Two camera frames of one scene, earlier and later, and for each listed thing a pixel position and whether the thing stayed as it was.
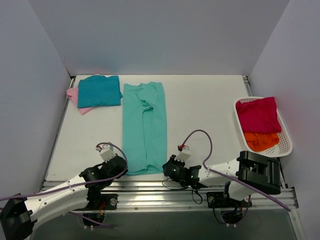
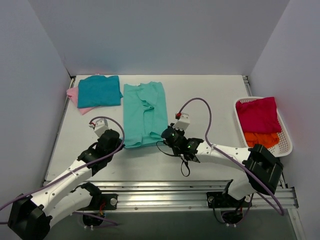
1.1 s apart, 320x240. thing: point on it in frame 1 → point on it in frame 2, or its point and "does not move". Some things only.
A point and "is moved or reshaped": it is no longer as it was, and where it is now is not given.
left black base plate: (110, 201) does not move
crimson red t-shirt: (259, 116) does not move
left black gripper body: (120, 164) → (110, 136)
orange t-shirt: (259, 142) does not move
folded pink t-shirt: (72, 93) does not move
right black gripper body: (169, 167) → (169, 134)
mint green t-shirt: (144, 128) is moved or reshaped
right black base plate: (218, 200) does not move
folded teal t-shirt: (99, 90) does not move
